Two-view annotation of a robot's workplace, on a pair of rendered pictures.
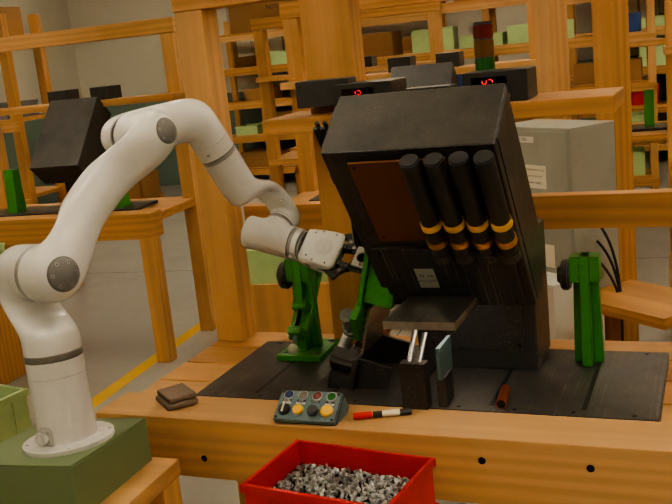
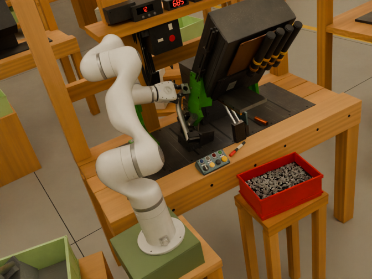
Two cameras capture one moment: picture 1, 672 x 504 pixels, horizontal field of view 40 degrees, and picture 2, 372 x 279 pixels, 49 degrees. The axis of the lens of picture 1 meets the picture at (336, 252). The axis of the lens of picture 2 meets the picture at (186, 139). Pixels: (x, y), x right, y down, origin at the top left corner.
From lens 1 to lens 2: 1.63 m
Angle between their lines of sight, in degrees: 46
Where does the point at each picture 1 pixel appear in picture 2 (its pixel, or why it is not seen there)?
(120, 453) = not seen: hidden behind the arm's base
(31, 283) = (154, 166)
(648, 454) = (332, 115)
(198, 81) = (33, 23)
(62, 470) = (196, 246)
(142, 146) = (137, 69)
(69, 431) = (172, 230)
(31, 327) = (143, 191)
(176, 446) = not seen: hidden behind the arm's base
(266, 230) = (139, 93)
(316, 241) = (163, 89)
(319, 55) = not seen: outside the picture
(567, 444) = (310, 125)
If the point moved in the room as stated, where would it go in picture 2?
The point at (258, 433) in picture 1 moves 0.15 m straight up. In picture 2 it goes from (199, 184) to (193, 159)
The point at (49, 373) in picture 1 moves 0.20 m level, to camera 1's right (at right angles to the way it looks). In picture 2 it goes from (161, 208) to (195, 176)
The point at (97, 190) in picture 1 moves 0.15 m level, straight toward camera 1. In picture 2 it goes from (131, 102) to (168, 105)
